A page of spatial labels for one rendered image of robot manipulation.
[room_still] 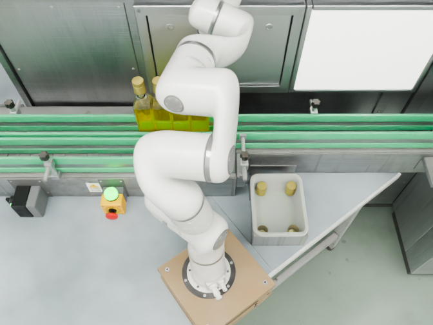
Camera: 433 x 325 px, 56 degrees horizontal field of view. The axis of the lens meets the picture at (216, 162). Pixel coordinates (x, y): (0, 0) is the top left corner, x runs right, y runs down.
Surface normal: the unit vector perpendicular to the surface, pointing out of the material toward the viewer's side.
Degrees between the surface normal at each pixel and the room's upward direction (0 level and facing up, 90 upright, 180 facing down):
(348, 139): 90
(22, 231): 0
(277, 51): 90
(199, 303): 5
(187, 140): 9
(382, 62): 90
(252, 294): 5
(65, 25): 90
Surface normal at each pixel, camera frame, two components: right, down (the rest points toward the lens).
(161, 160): -0.26, 0.22
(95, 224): 0.00, -0.55
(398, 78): 0.00, 0.84
